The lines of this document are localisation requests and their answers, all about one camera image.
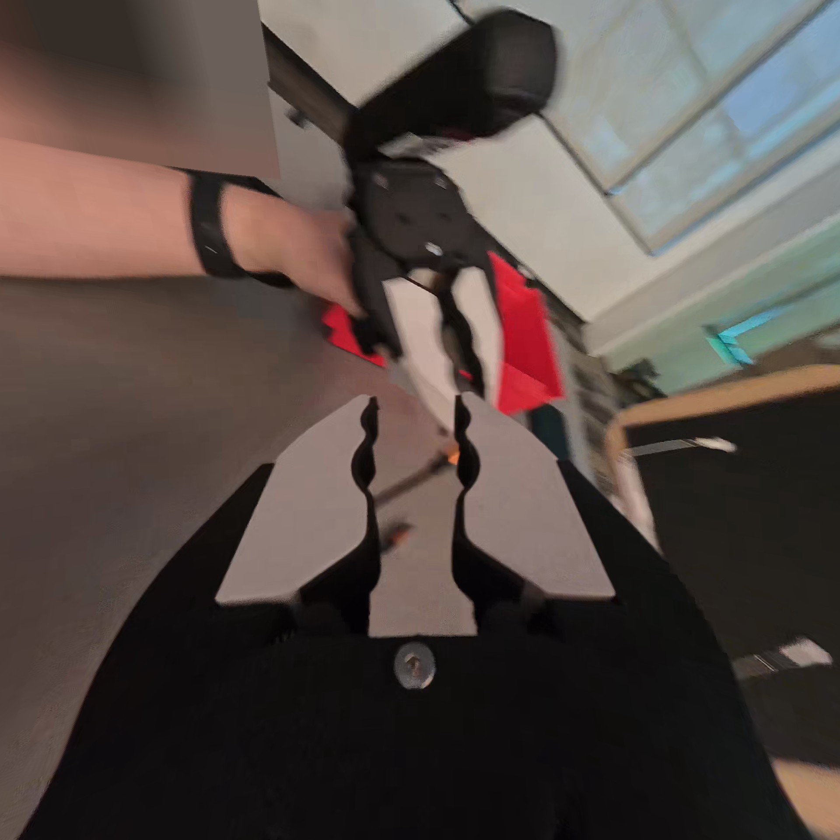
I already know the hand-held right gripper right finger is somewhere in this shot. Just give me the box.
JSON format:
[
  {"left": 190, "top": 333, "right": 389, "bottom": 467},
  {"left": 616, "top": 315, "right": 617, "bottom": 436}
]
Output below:
[{"left": 451, "top": 394, "right": 618, "bottom": 601}]

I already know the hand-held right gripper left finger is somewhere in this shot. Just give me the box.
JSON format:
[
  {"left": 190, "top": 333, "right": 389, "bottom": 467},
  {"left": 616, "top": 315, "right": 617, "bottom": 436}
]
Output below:
[{"left": 215, "top": 394, "right": 382, "bottom": 605}]

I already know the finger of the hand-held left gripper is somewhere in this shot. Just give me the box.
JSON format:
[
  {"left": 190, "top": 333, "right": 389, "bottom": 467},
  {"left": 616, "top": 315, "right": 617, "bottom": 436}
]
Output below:
[
  {"left": 451, "top": 255, "right": 508, "bottom": 399},
  {"left": 382, "top": 271, "right": 455, "bottom": 422}
]

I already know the red plastic bin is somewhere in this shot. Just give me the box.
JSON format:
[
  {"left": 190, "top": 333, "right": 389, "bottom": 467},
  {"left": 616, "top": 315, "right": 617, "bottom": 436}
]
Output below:
[{"left": 320, "top": 251, "right": 568, "bottom": 417}]

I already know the person's left forearm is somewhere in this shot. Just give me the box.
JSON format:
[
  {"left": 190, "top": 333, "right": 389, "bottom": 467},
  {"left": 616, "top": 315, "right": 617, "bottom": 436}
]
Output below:
[{"left": 0, "top": 136, "right": 204, "bottom": 281}]

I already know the person's left hand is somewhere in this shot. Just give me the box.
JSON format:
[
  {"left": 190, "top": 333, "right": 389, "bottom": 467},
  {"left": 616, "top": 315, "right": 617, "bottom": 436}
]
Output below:
[{"left": 225, "top": 193, "right": 368, "bottom": 316}]

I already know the black panel wooden board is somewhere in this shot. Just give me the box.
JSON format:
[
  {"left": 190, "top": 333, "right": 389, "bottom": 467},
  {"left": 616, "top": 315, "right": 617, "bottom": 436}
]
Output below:
[{"left": 605, "top": 364, "right": 840, "bottom": 769}]

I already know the large gridded window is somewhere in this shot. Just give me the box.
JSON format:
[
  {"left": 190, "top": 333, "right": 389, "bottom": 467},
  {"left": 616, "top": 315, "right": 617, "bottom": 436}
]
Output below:
[{"left": 543, "top": 0, "right": 840, "bottom": 255}]

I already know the white tipped thin cable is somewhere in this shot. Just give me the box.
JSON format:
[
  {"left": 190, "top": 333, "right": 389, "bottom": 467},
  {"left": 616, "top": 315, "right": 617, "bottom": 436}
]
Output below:
[
  {"left": 626, "top": 435, "right": 739, "bottom": 460},
  {"left": 734, "top": 638, "right": 836, "bottom": 678}
]

